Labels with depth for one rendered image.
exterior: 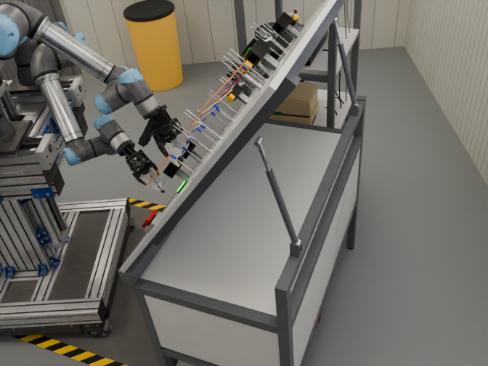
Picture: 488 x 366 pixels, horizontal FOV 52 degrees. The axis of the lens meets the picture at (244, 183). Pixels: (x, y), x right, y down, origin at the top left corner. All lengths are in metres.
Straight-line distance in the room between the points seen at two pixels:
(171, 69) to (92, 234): 2.09
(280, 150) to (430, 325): 1.15
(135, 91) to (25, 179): 0.73
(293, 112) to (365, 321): 1.15
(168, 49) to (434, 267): 2.87
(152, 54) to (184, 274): 2.96
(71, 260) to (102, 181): 0.98
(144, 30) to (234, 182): 2.49
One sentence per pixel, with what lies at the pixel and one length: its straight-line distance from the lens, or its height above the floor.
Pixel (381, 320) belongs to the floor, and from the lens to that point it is 2.72.
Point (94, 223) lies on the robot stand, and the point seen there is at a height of 0.21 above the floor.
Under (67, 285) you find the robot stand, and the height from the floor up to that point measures 0.21.
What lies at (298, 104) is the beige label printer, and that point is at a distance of 2.69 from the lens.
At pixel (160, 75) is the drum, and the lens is 4.66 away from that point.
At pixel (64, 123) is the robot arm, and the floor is 1.23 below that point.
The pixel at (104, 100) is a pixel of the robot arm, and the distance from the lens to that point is 1.78.
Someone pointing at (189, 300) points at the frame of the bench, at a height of 0.80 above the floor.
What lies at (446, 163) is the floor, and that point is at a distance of 3.73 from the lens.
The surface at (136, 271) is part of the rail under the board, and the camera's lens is 1.88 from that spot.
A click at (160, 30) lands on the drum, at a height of 0.57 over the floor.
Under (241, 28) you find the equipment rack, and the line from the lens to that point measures 2.51.
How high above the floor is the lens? 2.20
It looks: 39 degrees down
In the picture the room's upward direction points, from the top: 6 degrees counter-clockwise
